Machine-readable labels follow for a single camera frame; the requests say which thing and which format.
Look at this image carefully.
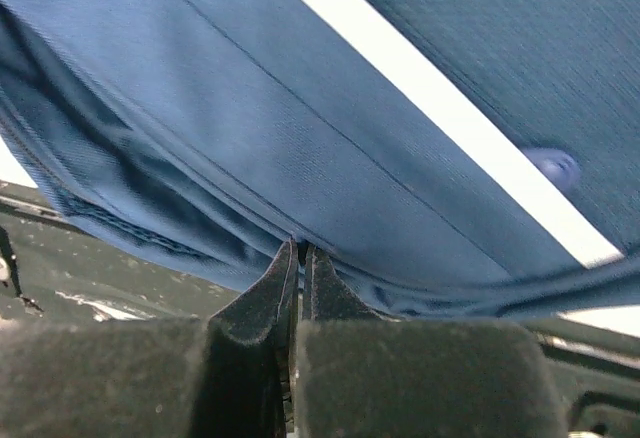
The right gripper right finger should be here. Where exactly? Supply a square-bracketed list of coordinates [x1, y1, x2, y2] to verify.
[294, 247, 568, 437]

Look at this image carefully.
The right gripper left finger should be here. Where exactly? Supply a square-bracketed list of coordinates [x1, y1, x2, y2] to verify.
[1, 240, 298, 437]

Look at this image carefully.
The navy blue student backpack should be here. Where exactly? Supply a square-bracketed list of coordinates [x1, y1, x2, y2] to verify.
[1, 0, 639, 319]

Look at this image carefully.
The black metal base rail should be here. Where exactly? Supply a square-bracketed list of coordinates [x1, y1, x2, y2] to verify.
[1, 183, 639, 437]

